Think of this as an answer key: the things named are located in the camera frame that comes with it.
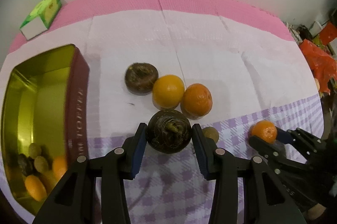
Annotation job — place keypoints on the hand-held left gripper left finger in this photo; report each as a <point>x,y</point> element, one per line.
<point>138,153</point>

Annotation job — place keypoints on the small green fruit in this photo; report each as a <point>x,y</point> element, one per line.
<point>34,149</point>
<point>41,163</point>
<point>211,133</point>

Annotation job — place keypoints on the red plastic bag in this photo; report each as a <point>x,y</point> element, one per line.
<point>318,58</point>

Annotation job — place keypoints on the deep orange tangerine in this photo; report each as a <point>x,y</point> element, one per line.
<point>197,100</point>
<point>264,131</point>

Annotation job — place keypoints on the green and white carton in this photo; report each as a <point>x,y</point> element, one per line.
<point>34,26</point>

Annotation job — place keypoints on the small peach round object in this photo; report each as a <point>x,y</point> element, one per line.
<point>317,84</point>

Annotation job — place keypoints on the gold tin box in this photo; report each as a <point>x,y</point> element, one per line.
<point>26,113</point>

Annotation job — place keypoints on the yellow orange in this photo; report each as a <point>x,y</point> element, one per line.
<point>168,91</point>
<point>60,166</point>
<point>35,187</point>

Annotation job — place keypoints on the person's right hand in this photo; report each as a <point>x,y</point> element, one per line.
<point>317,210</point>

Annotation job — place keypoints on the pink and purple checked tablecloth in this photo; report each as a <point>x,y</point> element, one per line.
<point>210,42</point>

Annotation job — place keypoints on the dark brown mangosteen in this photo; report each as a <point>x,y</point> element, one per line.
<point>141,78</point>
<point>25,164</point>
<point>168,132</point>

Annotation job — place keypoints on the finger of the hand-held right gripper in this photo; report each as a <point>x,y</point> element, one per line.
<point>285,136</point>
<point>263,146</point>

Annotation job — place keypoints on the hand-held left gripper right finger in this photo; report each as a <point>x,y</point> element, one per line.
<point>201,153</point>

